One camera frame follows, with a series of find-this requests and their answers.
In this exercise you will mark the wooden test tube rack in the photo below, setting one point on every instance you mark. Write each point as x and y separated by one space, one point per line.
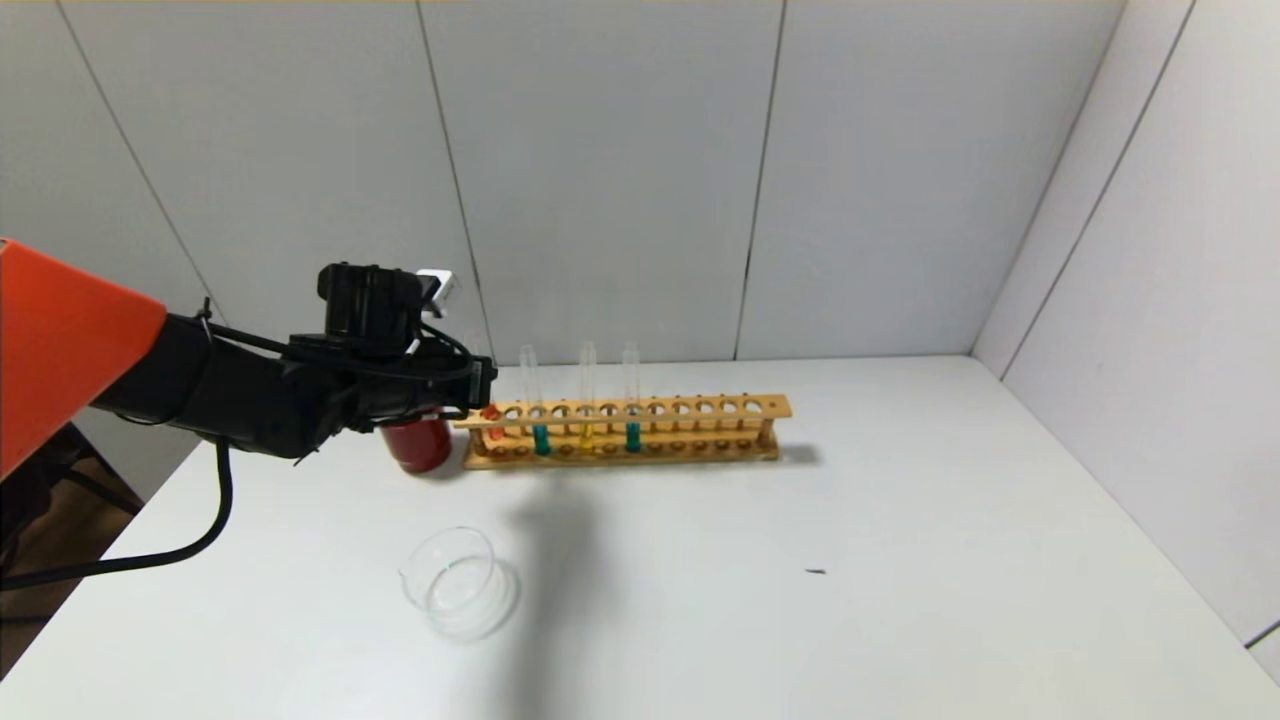
640 410

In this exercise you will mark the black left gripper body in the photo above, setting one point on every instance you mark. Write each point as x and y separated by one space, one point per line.
483 383

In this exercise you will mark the dark red cup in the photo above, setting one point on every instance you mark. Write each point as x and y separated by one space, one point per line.
418 448

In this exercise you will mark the test tube with blue pigment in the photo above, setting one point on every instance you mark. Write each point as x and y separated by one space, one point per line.
541 438

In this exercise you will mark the test tube with teal pigment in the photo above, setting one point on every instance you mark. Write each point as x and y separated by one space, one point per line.
632 436

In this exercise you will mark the test tube with red pigment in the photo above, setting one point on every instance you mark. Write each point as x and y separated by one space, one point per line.
496 436

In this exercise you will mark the clear glass beaker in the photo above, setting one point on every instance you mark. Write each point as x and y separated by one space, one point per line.
455 585

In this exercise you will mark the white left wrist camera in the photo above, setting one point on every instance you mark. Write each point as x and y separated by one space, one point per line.
440 285

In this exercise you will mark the test tube with yellow pigment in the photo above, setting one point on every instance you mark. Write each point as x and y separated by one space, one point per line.
587 436

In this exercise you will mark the orange and black left arm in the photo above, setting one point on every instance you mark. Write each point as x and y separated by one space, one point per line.
60 340

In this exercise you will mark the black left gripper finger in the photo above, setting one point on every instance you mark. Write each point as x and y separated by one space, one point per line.
480 371
478 397

